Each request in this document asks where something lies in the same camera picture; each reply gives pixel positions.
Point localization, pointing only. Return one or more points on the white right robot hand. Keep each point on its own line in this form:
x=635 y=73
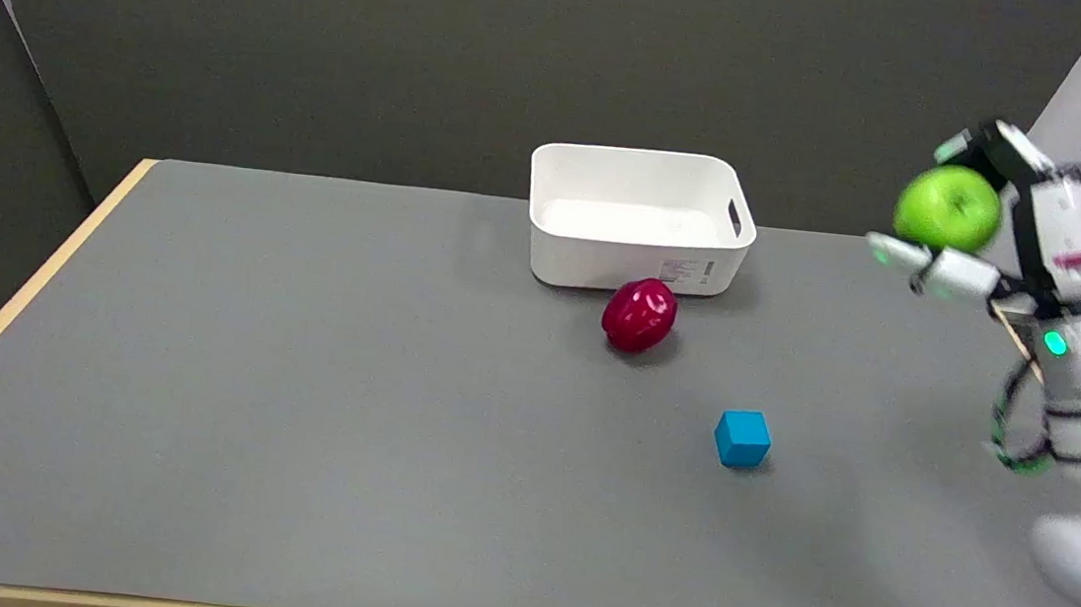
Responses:
x=1063 y=235

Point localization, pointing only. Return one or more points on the green apple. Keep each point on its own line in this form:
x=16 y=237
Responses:
x=948 y=207

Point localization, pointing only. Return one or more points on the white plastic storage box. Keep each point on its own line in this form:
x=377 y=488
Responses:
x=638 y=219

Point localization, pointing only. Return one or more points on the blue cube block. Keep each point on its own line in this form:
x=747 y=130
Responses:
x=743 y=438

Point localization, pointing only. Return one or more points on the red bell pepper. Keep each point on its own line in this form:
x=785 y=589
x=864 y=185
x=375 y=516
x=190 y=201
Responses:
x=640 y=314

